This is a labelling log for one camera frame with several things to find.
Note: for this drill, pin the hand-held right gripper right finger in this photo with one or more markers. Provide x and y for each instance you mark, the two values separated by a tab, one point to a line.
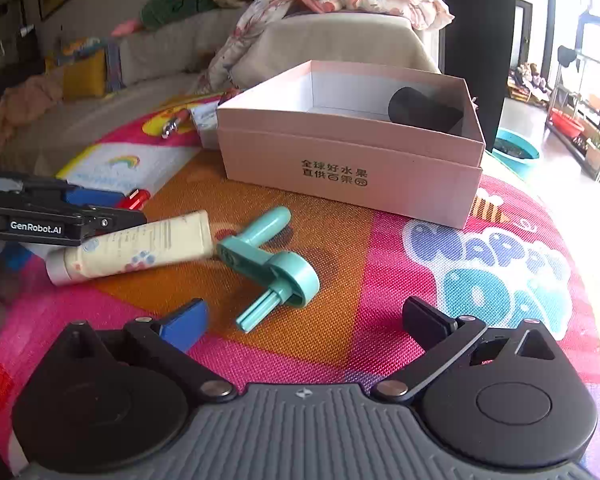
426	321

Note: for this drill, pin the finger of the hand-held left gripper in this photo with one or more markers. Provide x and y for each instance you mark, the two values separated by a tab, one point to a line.
97	196
117	221

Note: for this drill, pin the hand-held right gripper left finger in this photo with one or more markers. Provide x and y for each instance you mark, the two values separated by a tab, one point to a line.
186	322

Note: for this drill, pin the red lighter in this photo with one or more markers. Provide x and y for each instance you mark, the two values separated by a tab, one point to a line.
136	199

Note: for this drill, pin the cream lotion tube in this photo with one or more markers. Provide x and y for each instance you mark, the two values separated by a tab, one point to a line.
140	247

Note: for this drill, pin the teal plastic crank tool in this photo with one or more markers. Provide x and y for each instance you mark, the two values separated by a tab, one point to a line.
290	272

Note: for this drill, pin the white paper box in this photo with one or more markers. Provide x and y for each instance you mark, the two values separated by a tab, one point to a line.
205	127

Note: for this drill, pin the pink cardboard box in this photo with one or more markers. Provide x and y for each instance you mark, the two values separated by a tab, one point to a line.
350	170

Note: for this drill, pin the colourful play mat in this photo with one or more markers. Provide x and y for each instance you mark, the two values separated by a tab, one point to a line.
330	332

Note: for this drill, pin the peach cloth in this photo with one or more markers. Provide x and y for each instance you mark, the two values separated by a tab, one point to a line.
25	105

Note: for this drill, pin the yellow cushion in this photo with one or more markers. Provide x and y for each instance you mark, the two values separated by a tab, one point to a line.
82	77

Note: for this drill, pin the pink toy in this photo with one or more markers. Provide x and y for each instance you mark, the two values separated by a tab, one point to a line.
125	27

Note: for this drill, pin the teal plant basin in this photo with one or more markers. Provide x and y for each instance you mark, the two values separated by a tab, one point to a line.
526	164

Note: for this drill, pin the green plush toy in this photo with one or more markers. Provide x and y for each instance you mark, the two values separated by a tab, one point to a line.
180	5

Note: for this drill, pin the black cylinder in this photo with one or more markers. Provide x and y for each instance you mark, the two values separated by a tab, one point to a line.
420	107

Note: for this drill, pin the red basin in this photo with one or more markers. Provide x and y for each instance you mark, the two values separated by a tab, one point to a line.
567	124

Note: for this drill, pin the beige sofa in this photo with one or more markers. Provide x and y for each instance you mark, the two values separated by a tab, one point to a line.
330	45

